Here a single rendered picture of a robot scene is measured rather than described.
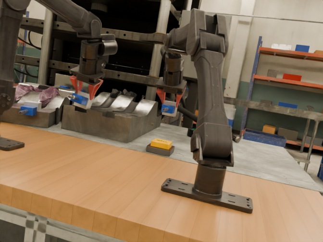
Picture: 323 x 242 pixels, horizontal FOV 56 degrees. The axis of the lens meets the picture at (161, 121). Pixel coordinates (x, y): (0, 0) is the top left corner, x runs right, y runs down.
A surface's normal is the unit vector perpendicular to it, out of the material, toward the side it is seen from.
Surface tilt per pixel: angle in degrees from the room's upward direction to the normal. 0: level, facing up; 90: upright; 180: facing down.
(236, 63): 90
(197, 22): 57
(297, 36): 90
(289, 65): 90
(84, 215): 90
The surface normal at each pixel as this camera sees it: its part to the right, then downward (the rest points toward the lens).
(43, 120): 0.07, 0.15
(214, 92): 0.30, -0.36
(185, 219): 0.17, -0.98
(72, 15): 0.66, 0.23
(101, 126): -0.22, 0.10
